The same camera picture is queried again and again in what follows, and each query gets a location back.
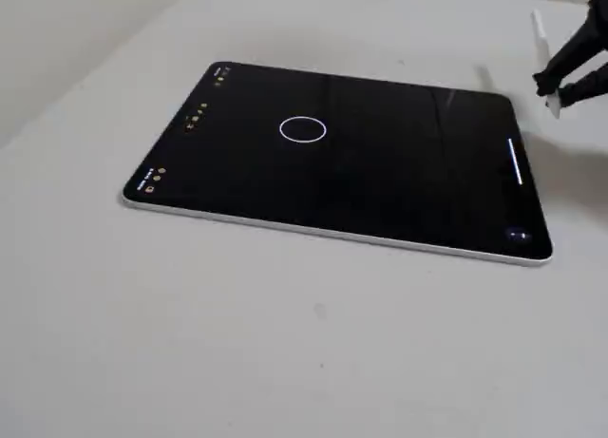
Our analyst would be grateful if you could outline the black screen tablet silver edge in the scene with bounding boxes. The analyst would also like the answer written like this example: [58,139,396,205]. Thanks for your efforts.
[121,61,555,268]

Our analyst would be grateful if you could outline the white stylus pen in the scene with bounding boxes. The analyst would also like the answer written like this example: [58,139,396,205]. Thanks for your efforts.
[530,9,562,121]

